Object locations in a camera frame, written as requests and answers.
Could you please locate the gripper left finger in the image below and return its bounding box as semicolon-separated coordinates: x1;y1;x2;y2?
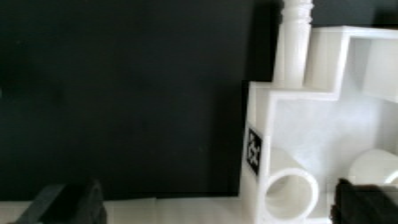
14;180;107;224

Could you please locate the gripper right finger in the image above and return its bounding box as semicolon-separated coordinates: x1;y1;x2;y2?
331;179;398;224

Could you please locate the white chair seat block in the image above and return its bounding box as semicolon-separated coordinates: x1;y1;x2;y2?
238;0;398;224

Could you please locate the white border fence frame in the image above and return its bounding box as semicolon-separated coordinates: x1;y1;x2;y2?
0;196;245;224

